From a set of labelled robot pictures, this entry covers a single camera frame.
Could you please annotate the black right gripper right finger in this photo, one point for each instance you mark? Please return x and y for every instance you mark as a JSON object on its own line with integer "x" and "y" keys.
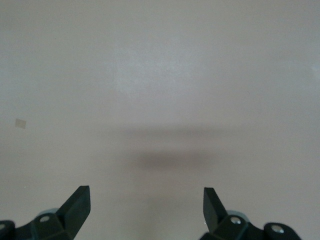
{"x": 213, "y": 215}

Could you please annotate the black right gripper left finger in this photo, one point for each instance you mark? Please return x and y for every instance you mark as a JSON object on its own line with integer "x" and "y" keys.
{"x": 75, "y": 212}

